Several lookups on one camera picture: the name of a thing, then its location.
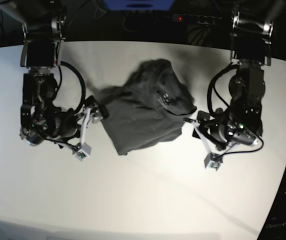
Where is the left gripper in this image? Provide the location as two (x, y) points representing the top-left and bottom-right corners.
(196, 111), (263, 150)

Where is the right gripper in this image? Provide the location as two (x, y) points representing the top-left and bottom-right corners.
(20, 95), (109, 146)

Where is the dark grey T-shirt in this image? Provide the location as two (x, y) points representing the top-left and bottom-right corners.
(95, 59), (197, 156)

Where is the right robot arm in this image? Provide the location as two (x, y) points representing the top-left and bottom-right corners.
(0, 0), (105, 151)

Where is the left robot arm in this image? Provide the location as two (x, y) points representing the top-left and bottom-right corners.
(194, 0), (286, 154)

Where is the blue box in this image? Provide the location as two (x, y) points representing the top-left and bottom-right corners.
(104, 0), (174, 11)

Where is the black power strip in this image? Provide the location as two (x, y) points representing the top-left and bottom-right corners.
(172, 14), (224, 26)

